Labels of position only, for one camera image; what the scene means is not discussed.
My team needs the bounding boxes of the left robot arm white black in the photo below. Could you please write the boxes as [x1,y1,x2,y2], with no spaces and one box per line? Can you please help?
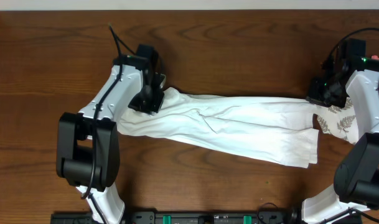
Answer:
[51,45,166,223]

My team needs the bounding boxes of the white printed t-shirt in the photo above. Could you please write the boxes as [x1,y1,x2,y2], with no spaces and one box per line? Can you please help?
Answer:
[118,88,319,168]

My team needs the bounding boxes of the black mounting rail with clamps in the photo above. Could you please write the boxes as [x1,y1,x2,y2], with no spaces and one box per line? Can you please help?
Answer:
[50,203,363,224]

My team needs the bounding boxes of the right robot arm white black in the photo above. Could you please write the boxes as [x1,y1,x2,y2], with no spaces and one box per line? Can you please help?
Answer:
[296,38,379,223]

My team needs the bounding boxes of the white fern pattern cloth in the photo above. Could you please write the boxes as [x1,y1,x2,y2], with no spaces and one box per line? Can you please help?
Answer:
[317,97,359,144]

